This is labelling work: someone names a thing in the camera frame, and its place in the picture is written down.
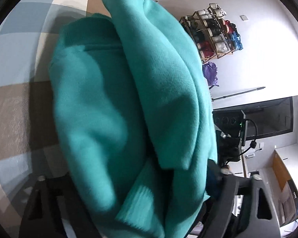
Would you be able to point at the teal hooded sweatshirt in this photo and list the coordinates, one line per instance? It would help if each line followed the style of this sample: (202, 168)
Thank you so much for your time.
(134, 120)

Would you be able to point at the checkered bed sheet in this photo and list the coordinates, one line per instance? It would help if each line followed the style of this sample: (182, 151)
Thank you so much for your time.
(28, 141)

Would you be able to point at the purple bag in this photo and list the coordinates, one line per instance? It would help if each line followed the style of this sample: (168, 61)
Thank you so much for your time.
(210, 73)

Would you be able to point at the shoe rack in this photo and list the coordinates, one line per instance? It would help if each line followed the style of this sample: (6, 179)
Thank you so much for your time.
(213, 35)

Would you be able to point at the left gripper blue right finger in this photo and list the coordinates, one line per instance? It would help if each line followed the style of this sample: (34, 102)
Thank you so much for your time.
(241, 207)

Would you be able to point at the black wall television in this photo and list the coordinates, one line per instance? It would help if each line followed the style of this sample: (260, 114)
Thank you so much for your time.
(274, 117)

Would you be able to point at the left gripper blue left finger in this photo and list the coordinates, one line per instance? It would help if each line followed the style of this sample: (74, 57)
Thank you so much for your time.
(42, 214)

